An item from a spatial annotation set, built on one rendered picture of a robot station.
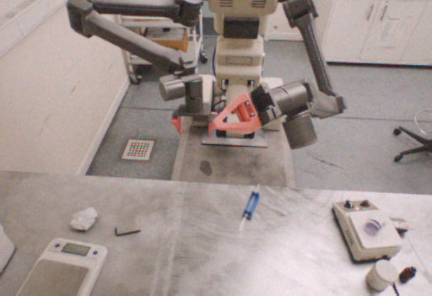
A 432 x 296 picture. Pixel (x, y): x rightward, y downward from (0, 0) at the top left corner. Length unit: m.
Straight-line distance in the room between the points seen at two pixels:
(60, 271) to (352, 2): 2.94
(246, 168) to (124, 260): 0.91
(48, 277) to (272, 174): 1.13
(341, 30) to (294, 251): 2.55
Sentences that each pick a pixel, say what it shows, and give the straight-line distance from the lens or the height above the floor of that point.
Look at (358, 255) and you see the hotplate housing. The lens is 1.04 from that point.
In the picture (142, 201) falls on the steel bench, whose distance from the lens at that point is 1.12.
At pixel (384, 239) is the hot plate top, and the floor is 0.84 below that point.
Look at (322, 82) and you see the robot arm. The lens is 1.10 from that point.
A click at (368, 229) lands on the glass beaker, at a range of 1.00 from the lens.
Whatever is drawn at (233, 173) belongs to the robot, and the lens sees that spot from 1.66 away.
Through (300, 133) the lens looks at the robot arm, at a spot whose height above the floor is 1.27.
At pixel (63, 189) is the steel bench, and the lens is 1.26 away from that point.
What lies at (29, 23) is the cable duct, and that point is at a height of 1.07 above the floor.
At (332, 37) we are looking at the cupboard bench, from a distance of 3.26.
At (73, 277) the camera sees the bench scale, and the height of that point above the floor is 0.80.
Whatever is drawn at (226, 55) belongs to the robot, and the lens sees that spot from 1.44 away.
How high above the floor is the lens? 1.66
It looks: 44 degrees down
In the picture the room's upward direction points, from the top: straight up
